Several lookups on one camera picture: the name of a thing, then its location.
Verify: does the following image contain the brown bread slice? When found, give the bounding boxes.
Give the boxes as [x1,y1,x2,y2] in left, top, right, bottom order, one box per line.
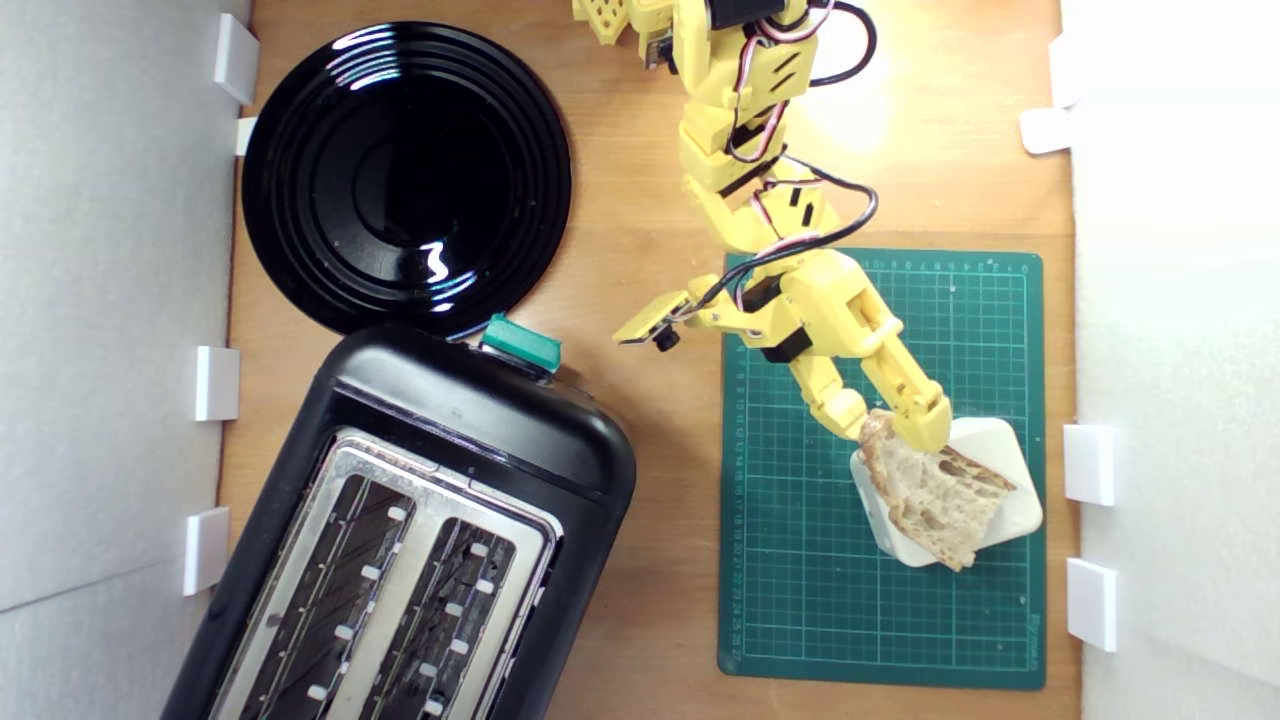
[858,407,1018,573]

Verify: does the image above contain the green toaster lever knob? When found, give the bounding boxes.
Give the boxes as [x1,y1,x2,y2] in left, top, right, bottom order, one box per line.
[480,313,563,376]

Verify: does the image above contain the black two-slot toaster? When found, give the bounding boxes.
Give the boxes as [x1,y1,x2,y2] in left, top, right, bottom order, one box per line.
[160,322,638,720]

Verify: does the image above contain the white block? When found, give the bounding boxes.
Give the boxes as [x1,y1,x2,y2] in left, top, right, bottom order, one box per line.
[850,417,1044,569]

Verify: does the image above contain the green cutting mat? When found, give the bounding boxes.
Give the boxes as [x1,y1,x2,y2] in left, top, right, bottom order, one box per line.
[717,244,1047,691]

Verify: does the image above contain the black round plate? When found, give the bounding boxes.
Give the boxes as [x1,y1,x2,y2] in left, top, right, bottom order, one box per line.
[242,22,573,341]

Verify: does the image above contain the yellow gripper camera mount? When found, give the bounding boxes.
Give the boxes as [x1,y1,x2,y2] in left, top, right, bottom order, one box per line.
[613,290,723,353]

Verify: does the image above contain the red white servo wires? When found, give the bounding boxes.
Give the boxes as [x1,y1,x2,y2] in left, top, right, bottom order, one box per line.
[728,5,836,301]

